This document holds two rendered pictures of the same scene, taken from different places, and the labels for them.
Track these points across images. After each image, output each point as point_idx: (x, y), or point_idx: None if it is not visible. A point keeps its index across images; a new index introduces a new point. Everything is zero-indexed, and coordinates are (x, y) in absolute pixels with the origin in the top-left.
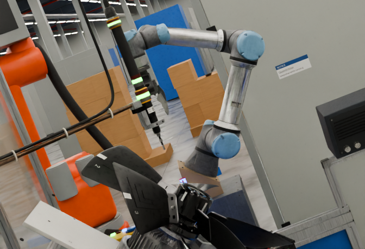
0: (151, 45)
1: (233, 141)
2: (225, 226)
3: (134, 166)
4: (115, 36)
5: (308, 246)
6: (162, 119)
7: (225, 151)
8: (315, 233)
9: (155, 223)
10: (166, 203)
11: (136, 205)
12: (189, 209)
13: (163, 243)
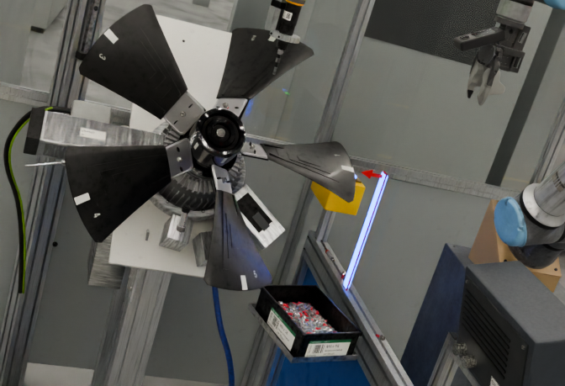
0: None
1: (513, 222)
2: (112, 146)
3: (262, 69)
4: None
5: None
6: (282, 35)
7: (499, 224)
8: None
9: (129, 94)
10: (171, 99)
11: (111, 53)
12: (190, 133)
13: (161, 135)
